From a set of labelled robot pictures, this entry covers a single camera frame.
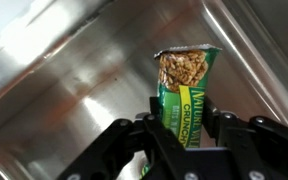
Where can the green granola bar packet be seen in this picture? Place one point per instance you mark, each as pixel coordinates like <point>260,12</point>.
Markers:
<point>184,73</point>

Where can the stainless steel sink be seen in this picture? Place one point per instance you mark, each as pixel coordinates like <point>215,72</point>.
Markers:
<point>67,83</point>

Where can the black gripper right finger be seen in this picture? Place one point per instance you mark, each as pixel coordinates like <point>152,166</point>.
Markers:
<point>267,146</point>

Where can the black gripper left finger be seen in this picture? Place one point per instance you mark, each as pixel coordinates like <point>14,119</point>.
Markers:
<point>117,146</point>

